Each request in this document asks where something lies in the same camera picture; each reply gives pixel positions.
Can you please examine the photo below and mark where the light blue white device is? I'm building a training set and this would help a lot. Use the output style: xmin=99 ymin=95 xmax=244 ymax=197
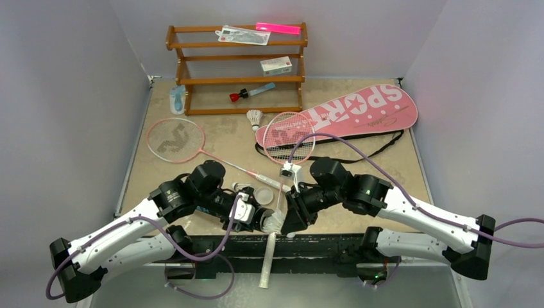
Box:
xmin=169 ymin=85 xmax=187 ymax=115

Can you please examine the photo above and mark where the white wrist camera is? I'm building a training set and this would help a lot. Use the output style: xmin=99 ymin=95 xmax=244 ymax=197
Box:
xmin=280 ymin=162 xmax=303 ymax=192
xmin=229 ymin=192 xmax=255 ymax=224

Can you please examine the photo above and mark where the white red small box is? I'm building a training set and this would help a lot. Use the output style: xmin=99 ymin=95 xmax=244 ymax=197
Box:
xmin=260 ymin=56 xmax=293 ymax=76

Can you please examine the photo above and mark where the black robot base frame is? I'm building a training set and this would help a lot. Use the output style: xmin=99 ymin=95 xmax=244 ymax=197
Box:
xmin=87 ymin=227 xmax=409 ymax=282

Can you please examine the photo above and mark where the black shuttlecock tube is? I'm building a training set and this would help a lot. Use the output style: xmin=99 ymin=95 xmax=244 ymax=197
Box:
xmin=196 ymin=200 xmax=274 ymax=232

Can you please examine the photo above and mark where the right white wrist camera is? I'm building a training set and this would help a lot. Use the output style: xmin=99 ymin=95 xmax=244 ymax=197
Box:
xmin=280 ymin=162 xmax=303 ymax=192

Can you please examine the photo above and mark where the pink white badminton racket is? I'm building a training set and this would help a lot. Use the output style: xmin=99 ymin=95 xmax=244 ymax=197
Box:
xmin=259 ymin=112 xmax=315 ymax=289

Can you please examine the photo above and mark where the white packaged item on shelf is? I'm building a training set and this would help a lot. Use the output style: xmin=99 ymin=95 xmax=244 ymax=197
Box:
xmin=215 ymin=25 xmax=271 ymax=46

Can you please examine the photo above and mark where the white shuttlecock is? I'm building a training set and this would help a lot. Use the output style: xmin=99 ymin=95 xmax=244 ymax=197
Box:
xmin=246 ymin=110 xmax=263 ymax=132
xmin=232 ymin=182 xmax=255 ymax=201
xmin=262 ymin=210 xmax=285 ymax=234

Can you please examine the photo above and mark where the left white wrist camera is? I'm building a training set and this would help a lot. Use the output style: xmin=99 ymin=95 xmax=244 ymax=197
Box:
xmin=229 ymin=192 xmax=255 ymax=224

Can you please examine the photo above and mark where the clear plastic tube lid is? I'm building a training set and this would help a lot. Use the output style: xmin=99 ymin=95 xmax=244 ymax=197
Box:
xmin=254 ymin=187 xmax=275 ymax=205

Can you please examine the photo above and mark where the pink badminton racket left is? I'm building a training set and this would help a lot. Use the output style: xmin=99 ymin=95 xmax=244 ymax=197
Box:
xmin=146 ymin=117 xmax=290 ymax=193

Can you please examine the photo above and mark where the wooden three-tier shelf rack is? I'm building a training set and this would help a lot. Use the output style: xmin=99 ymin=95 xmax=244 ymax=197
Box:
xmin=166 ymin=22 xmax=308 ymax=116

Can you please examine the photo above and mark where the pink fluorescent bar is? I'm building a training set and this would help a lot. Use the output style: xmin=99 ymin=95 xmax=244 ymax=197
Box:
xmin=255 ymin=22 xmax=302 ymax=35

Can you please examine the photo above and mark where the white shuttlecock beside lid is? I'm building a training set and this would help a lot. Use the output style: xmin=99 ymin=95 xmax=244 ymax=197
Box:
xmin=232 ymin=182 xmax=255 ymax=201

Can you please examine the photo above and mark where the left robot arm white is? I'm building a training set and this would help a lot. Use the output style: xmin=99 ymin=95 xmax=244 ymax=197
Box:
xmin=46 ymin=160 xmax=273 ymax=304

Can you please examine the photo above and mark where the pink sport racket bag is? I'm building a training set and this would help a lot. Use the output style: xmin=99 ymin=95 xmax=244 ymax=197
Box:
xmin=255 ymin=84 xmax=418 ymax=148

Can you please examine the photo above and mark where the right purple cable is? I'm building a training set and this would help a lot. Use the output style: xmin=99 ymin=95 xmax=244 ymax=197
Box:
xmin=288 ymin=132 xmax=544 ymax=290

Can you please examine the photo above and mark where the red black blue marker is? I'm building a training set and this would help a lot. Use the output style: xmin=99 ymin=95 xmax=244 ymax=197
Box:
xmin=229 ymin=82 xmax=276 ymax=102

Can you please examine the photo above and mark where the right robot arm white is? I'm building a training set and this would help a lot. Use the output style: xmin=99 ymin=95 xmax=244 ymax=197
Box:
xmin=280 ymin=157 xmax=496 ymax=280

